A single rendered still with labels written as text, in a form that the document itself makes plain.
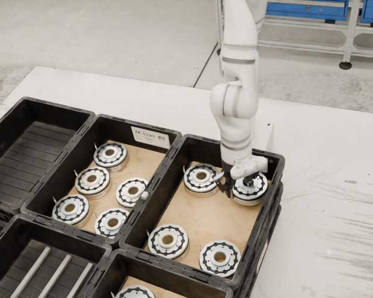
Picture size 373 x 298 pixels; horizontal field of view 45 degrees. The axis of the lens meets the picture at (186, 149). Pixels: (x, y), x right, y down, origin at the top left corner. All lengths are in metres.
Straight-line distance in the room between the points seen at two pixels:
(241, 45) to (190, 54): 2.33
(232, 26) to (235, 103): 0.15
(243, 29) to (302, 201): 0.66
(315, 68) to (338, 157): 1.59
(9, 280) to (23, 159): 0.43
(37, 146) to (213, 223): 0.66
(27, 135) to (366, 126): 1.16
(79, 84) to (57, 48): 1.71
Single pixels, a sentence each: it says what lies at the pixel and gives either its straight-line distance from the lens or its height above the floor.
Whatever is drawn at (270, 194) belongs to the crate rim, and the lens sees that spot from 1.12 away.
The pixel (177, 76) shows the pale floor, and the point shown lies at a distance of 3.05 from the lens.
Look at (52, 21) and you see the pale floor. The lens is 4.05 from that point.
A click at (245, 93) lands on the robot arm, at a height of 1.23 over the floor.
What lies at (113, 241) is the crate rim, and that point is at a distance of 1.09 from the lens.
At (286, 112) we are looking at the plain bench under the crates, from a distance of 1.67.
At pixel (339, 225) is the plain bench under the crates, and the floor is 0.70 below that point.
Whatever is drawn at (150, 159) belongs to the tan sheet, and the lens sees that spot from 1.37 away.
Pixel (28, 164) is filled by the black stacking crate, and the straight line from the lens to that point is 1.50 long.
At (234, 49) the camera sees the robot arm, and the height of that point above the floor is 1.30.
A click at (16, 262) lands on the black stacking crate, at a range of 1.28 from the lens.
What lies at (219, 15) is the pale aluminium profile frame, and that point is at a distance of 3.05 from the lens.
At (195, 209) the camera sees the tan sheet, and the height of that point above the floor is 0.83.
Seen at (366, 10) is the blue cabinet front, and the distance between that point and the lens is 2.89.
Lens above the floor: 1.82
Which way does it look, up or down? 46 degrees down
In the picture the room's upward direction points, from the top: 10 degrees counter-clockwise
